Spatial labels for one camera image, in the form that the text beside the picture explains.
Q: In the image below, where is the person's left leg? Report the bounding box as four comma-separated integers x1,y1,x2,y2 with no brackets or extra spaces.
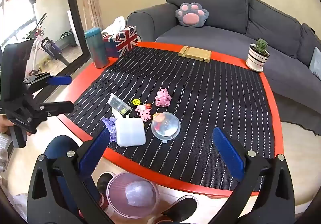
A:
44,135,113,217

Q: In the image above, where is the person's right leg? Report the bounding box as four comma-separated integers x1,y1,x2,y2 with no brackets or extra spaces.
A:
148,214,176,224

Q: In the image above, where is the person's right black shoe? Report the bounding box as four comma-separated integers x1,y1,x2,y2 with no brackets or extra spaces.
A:
160,195,198,223

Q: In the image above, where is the clear plastic dome lid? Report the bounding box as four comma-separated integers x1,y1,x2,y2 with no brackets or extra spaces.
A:
151,112,181,144

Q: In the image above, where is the cactus in striped pot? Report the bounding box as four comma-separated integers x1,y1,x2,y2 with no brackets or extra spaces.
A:
245,38,270,73

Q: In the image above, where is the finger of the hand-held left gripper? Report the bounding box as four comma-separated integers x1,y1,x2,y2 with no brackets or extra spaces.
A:
23,71,73,94
18,101,75,124

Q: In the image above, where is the black white-striped table mat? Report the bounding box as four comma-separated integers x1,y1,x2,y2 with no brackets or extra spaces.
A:
66,47,276,193

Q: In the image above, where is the pink paper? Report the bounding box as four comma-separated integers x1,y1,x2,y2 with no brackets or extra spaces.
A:
155,88,172,107

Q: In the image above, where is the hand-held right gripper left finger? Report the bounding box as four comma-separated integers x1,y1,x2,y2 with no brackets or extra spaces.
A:
27,127,116,224

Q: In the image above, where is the person's leg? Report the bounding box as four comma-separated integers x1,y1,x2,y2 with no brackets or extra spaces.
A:
44,135,113,217
148,214,176,224

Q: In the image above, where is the square white plastic box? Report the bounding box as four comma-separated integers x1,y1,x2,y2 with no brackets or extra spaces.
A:
115,117,146,147

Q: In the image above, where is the person's left black shoe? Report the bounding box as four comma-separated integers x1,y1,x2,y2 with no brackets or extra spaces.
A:
97,172,114,193

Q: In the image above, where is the grey pink paw cushion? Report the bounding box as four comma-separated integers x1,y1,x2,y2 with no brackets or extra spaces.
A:
175,1,210,28

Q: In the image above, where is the flag print tissue box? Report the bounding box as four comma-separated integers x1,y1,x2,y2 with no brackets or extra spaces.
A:
102,16,139,58

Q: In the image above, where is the pink waste bin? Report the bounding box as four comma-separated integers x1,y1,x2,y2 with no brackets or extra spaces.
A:
107,172,160,219

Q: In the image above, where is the red table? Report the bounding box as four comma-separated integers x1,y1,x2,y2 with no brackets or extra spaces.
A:
56,41,285,198

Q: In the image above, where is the teal thermos bottle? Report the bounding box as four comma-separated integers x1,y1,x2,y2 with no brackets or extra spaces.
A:
84,27,109,69

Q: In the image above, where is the pink and white toy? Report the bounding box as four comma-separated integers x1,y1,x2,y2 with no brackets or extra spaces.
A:
135,104,152,113

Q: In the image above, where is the black framed mirror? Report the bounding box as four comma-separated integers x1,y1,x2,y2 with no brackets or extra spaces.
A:
0,0,92,81

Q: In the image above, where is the person's left hand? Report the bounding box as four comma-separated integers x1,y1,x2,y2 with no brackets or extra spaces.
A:
0,115,12,137

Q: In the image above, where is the wooden phone stand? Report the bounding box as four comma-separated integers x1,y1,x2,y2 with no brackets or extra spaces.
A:
178,45,212,63

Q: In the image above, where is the small clear plastic container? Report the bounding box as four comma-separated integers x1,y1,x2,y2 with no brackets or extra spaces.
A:
108,93,132,115

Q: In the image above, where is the dark grey sofa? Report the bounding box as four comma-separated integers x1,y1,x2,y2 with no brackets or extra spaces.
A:
127,0,321,136

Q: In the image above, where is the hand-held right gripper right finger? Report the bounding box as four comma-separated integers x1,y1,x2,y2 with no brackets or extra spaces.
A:
212,127,296,224

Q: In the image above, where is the white plastic bag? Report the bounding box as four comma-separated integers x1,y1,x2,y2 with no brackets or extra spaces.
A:
125,181,156,206

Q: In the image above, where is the purple paper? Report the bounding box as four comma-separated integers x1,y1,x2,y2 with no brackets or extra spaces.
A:
102,117,118,142

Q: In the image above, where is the light blue pillow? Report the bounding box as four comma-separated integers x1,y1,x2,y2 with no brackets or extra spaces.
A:
309,47,321,77

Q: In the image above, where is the person's black shoe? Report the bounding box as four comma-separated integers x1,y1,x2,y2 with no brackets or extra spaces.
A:
160,195,198,223
97,172,114,193

